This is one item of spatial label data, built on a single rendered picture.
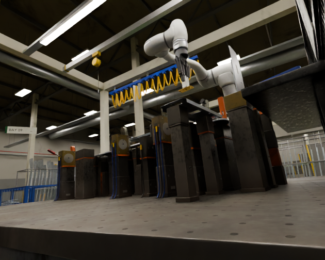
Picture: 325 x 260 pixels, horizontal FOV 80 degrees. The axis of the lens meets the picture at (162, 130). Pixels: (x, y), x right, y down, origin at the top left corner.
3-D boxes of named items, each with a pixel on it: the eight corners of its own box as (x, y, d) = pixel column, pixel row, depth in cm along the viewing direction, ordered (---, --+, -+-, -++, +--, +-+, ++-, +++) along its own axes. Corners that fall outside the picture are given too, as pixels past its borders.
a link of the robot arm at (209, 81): (194, 70, 163) (210, 64, 158) (200, 81, 179) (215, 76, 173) (196, 84, 159) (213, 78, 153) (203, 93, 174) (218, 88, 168)
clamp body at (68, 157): (51, 201, 141) (53, 151, 150) (70, 199, 151) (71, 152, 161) (56, 201, 136) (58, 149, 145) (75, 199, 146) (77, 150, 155)
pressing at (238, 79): (241, 114, 81) (227, 44, 90) (249, 119, 89) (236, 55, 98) (243, 113, 80) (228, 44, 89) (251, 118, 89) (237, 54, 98)
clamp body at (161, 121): (151, 199, 79) (145, 117, 88) (169, 196, 87) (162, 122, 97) (163, 199, 75) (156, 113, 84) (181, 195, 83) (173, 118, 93)
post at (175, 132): (175, 202, 56) (165, 108, 63) (185, 199, 60) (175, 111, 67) (190, 201, 53) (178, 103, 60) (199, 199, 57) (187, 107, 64)
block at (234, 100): (240, 192, 67) (222, 96, 77) (247, 190, 73) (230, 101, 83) (265, 191, 62) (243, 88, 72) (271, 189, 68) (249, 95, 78)
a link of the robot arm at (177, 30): (191, 45, 120) (172, 53, 125) (188, 24, 124) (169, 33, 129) (184, 34, 110) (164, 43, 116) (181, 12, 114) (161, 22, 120)
